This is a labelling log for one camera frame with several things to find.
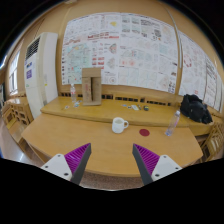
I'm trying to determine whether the brown cardboard box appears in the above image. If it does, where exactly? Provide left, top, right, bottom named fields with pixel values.
left=82, top=68, right=102, bottom=106

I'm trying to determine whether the wooden chairs left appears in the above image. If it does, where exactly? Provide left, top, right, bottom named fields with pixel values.
left=1, top=97, right=33, bottom=129

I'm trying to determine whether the right wall poster sheet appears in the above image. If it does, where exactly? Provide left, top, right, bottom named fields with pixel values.
left=179, top=32, right=224, bottom=112

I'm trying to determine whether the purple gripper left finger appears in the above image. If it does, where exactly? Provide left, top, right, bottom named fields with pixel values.
left=42, top=143, right=91, bottom=185

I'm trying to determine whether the small white item on table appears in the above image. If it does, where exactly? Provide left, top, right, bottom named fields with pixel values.
left=131, top=105, right=139, bottom=111

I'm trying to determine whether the black bag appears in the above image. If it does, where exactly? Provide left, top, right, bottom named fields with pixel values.
left=180, top=94, right=212, bottom=124

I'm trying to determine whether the red round coaster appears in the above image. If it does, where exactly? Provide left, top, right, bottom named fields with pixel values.
left=139, top=129, right=150, bottom=137

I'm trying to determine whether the wooden chair right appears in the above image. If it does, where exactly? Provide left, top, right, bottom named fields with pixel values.
left=200, top=123, right=224, bottom=162

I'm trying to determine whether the clear plastic water bottle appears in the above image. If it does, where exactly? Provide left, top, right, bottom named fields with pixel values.
left=165, top=110, right=180, bottom=136

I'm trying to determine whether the small clear bottle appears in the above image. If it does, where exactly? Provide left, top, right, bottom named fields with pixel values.
left=70, top=84, right=76, bottom=103

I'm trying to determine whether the white standing air conditioner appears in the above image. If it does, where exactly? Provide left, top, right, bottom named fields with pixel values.
left=24, top=32, right=58, bottom=119

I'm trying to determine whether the white ceramic mug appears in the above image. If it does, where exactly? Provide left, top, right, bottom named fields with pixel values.
left=112, top=117, right=129, bottom=134

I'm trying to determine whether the large wall poster sheet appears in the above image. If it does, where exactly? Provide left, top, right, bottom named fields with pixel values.
left=61, top=13, right=178, bottom=94

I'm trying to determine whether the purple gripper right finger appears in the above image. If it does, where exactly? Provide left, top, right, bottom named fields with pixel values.
left=132, top=144, right=181, bottom=185

